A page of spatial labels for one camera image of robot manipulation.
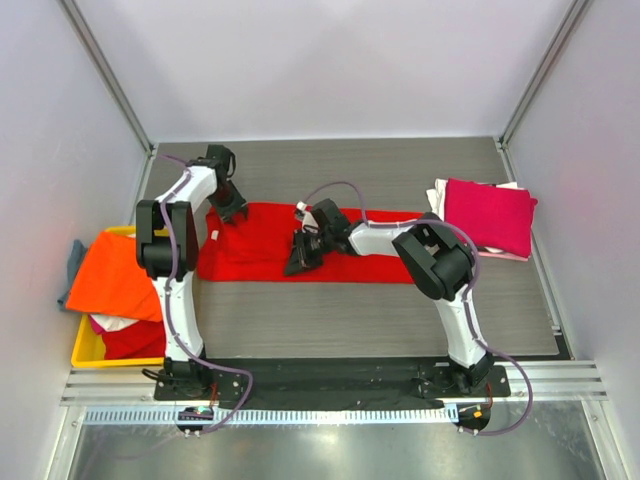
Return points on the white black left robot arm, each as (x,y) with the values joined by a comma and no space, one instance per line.
(167,250)

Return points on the aluminium frame post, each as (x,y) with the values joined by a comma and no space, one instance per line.
(559,41)
(97,57)

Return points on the left aluminium frame post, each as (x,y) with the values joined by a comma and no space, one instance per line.
(97,57)

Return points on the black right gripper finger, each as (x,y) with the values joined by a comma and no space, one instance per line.
(299,255)
(315,257)

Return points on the orange t-shirt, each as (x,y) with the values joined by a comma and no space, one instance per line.
(110,282)

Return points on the white slotted cable duct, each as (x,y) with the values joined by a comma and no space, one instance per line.
(186,417)

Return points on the grey t-shirt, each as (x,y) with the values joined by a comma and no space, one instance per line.
(74,262)

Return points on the folded black patterned t-shirt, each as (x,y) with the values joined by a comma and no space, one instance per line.
(488,249)

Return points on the folded pink t-shirt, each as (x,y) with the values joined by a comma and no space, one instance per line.
(504,256)

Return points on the yellow plastic bin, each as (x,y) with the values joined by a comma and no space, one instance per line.
(88,350)

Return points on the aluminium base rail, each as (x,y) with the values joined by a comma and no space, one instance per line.
(550,381)

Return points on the dark red t-shirt in bin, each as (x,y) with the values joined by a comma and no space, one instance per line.
(141,340)

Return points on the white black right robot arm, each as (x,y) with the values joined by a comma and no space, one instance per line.
(440,265)

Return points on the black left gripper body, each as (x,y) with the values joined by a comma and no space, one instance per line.
(219,192)

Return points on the right aluminium frame post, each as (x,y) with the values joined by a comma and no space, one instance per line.
(559,41)

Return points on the folded magenta t-shirt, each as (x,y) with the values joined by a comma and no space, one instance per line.
(491,216)

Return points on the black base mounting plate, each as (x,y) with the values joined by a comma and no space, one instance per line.
(330,384)

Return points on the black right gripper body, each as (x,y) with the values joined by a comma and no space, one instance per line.
(310,245)

